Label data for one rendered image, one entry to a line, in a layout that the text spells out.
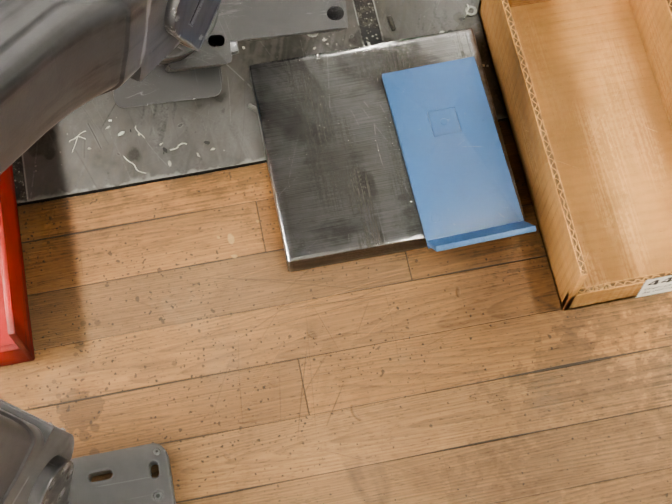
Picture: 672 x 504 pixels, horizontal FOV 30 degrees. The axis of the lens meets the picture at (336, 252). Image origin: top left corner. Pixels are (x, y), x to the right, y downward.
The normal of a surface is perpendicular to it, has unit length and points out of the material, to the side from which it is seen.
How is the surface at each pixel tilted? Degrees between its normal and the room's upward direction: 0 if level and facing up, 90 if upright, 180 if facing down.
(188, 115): 0
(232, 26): 30
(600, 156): 0
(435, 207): 0
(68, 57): 85
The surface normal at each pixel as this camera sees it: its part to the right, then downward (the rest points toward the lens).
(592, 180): 0.01, -0.37
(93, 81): 0.80, 0.54
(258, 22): 0.17, 0.11
